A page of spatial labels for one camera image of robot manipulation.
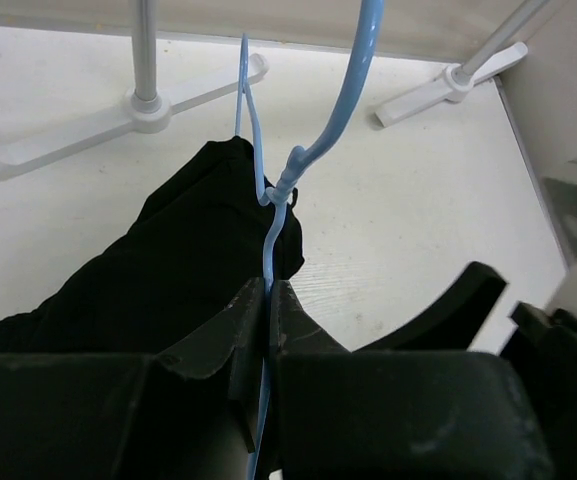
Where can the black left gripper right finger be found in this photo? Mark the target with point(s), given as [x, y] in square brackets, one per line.
[395, 414]

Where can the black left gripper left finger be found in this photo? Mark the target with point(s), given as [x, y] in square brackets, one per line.
[189, 412]

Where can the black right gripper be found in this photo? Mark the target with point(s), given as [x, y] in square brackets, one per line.
[542, 350]

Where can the black trousers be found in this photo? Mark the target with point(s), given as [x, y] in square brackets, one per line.
[196, 241]

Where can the light blue clothes hanger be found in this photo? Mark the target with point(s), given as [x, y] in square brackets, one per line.
[278, 200]

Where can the white metal clothes rack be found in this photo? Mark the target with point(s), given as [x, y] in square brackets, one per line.
[148, 111]

